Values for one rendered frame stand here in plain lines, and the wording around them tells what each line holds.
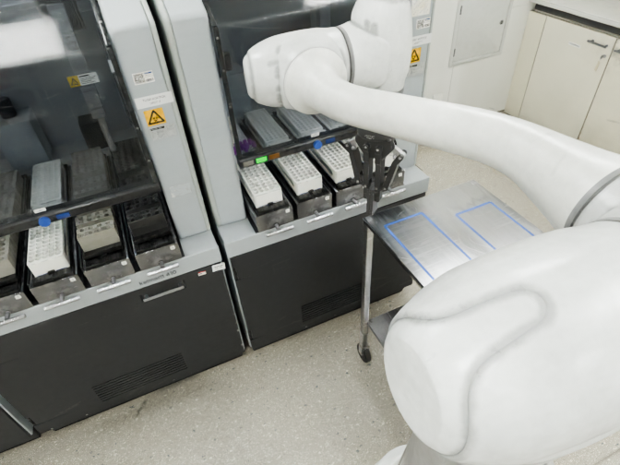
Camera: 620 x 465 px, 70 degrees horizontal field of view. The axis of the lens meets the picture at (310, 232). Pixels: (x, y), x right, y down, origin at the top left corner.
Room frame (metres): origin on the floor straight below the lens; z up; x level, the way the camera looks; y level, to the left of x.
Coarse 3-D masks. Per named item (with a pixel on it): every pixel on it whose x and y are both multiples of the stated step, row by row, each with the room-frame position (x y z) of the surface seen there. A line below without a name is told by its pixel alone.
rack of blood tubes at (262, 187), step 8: (248, 168) 1.37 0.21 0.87; (256, 168) 1.37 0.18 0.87; (264, 168) 1.38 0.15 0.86; (240, 176) 1.38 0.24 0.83; (248, 176) 1.32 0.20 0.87; (256, 176) 1.33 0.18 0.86; (264, 176) 1.32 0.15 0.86; (272, 176) 1.31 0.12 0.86; (248, 184) 1.27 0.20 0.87; (256, 184) 1.27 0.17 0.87; (264, 184) 1.27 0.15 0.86; (272, 184) 1.27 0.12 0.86; (248, 192) 1.28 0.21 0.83; (256, 192) 1.23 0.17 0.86; (264, 192) 1.22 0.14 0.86; (272, 192) 1.22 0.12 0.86; (280, 192) 1.23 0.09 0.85; (256, 200) 1.20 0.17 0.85; (264, 200) 1.21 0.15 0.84; (272, 200) 1.22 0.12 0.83; (256, 208) 1.20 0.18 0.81
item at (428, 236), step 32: (448, 192) 1.20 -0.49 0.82; (480, 192) 1.19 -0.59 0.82; (384, 224) 1.06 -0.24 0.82; (416, 224) 1.05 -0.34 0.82; (448, 224) 1.03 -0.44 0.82; (480, 224) 1.02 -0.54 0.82; (512, 224) 1.01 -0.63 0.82; (416, 256) 0.90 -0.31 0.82; (448, 256) 0.89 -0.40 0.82; (384, 320) 1.08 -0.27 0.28
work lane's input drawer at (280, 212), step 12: (252, 204) 1.22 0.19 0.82; (276, 204) 1.21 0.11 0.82; (288, 204) 1.21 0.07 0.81; (252, 216) 1.20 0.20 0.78; (264, 216) 1.17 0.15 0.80; (276, 216) 1.18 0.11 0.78; (288, 216) 1.20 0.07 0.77; (264, 228) 1.17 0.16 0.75; (276, 228) 1.16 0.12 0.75; (288, 228) 1.15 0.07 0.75
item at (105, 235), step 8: (112, 224) 1.08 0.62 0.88; (88, 232) 1.05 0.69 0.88; (96, 232) 1.05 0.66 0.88; (104, 232) 1.06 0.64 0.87; (112, 232) 1.07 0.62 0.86; (80, 240) 1.03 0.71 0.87; (88, 240) 1.04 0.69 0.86; (96, 240) 1.05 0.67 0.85; (104, 240) 1.05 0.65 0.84; (112, 240) 1.06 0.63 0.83; (88, 248) 1.03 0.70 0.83; (96, 248) 1.04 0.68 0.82
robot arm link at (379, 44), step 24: (360, 0) 0.76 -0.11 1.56; (384, 0) 0.73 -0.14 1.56; (408, 0) 0.75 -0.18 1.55; (360, 24) 0.73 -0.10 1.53; (384, 24) 0.72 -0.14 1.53; (408, 24) 0.73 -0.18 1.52; (360, 48) 0.71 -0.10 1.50; (384, 48) 0.71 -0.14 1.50; (408, 48) 0.73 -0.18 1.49; (360, 72) 0.70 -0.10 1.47; (384, 72) 0.71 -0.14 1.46
